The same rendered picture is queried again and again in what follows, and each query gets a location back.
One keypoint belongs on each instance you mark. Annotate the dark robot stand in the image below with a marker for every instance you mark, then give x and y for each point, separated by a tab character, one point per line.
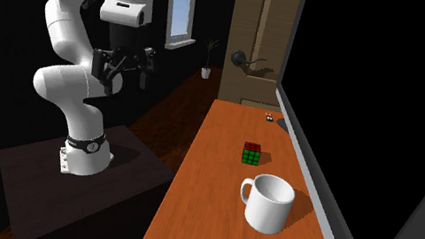
62	202

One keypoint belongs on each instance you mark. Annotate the brown wooden door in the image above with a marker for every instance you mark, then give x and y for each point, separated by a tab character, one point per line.
263	27

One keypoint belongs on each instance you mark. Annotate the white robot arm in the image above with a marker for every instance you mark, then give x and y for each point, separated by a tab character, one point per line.
68	89

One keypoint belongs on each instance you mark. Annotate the red and green puzzle cube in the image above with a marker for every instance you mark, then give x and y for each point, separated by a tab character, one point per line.
251	154

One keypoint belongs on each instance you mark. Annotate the white mug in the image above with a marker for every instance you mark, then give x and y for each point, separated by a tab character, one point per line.
269	206

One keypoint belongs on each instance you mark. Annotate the small toy car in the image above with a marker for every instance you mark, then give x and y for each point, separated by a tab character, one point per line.
269	117

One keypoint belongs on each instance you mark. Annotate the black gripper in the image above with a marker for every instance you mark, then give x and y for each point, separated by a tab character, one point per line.
122	39

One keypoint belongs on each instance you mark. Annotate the potted plant in white pot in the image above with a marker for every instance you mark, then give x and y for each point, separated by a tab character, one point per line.
206	69

